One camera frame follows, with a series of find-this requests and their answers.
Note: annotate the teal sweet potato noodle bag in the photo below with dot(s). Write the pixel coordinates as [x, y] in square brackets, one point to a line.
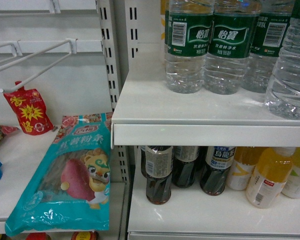
[70, 189]

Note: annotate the front oolong tea bottle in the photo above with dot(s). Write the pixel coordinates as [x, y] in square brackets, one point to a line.
[158, 166]

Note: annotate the back oolong tea bottle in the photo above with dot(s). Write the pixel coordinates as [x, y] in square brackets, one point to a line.
[184, 165]

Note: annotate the middle oolong tea bottle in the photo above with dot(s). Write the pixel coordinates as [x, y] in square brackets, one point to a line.
[216, 168]

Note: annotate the clear water bottle green label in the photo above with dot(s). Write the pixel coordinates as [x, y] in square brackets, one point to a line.
[282, 96]

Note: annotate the white slotted shelf upright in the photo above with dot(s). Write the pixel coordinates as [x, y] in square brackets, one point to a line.
[120, 171]

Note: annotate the oolong tea bottle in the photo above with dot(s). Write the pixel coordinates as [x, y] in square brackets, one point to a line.
[158, 166]
[184, 165]
[216, 168]

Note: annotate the red sauce pouch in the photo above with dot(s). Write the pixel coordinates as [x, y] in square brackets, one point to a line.
[30, 110]

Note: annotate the water bottle on shelf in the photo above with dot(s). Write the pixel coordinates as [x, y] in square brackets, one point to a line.
[233, 29]
[188, 39]
[271, 27]

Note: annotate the white display hook middle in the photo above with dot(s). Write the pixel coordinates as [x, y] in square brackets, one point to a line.
[25, 67]

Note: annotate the orange vitamin drink bottle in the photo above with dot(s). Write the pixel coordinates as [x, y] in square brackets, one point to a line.
[270, 176]

